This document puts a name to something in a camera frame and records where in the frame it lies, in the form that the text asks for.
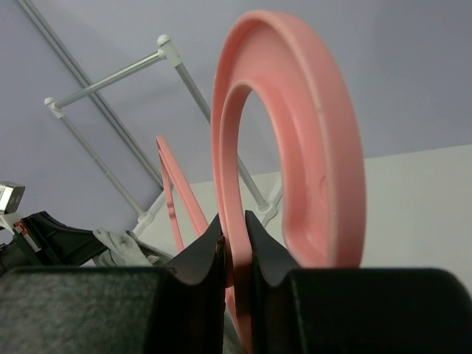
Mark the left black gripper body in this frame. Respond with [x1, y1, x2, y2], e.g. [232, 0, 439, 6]
[1, 221, 41, 273]

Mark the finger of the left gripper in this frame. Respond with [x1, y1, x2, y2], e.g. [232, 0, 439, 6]
[21, 211, 107, 266]

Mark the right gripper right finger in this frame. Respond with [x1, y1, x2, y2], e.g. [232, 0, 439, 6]
[245, 212, 471, 353]

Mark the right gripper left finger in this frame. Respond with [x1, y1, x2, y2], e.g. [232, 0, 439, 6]
[1, 219, 225, 353]

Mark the grey t shirt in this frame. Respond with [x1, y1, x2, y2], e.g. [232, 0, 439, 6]
[92, 229, 173, 267]

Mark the pink plastic hanger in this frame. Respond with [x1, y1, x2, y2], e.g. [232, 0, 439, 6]
[156, 10, 366, 353]

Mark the white clothes rack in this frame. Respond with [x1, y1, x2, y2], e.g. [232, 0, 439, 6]
[43, 34, 285, 237]

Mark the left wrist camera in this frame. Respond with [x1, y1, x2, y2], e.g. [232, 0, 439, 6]
[0, 181, 25, 234]

